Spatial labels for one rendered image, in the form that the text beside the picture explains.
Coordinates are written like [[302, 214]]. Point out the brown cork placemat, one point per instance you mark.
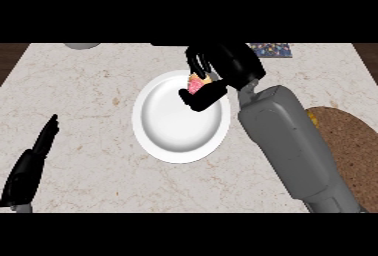
[[348, 153]]

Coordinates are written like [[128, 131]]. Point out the dark multicoloured patterned box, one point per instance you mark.
[[273, 49]]

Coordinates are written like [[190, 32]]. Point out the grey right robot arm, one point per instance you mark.
[[289, 143]]

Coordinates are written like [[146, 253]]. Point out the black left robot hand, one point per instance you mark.
[[29, 166]]

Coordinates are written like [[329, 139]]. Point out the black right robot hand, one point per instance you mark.
[[236, 63]]

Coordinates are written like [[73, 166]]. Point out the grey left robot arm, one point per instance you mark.
[[22, 209]]

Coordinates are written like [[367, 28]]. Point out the grey round object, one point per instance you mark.
[[81, 45]]

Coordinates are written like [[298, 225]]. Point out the white round plate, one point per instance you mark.
[[177, 130]]

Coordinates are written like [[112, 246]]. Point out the pink frosted cupcake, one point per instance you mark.
[[196, 84]]

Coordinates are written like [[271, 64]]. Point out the small yellow object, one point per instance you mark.
[[313, 118]]

